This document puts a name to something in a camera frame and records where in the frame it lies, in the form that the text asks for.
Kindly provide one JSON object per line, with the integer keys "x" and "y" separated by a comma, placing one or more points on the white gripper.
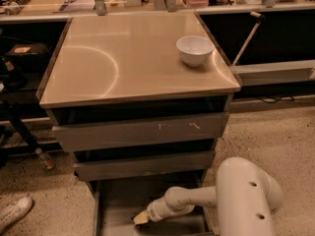
{"x": 154, "y": 210}

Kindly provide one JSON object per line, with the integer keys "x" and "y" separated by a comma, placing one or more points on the dark chocolate rxbar wrapper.
{"x": 143, "y": 224}

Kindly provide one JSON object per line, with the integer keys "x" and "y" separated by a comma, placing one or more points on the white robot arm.
{"x": 245, "y": 196}

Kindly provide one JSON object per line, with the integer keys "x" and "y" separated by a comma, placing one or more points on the open bottom grey drawer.
{"x": 117, "y": 201}

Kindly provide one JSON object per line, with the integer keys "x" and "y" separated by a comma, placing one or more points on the middle grey drawer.
{"x": 144, "y": 166}

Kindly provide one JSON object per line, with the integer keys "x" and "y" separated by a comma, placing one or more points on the top grey drawer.
{"x": 141, "y": 132}

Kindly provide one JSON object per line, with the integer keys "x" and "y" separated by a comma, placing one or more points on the grey drawer cabinet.
{"x": 127, "y": 67}

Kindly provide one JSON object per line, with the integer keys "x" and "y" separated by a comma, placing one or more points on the clear plastic bottle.
{"x": 45, "y": 159}

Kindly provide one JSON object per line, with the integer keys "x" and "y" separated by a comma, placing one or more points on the white shoe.
{"x": 14, "y": 212}

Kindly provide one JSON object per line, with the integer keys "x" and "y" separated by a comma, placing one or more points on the black tripod stand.
{"x": 19, "y": 126}

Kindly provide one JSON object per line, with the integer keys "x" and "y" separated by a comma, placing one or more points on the white ceramic bowl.
{"x": 194, "y": 50}

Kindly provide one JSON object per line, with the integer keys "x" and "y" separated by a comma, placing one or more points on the black bag with tag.
{"x": 30, "y": 54}

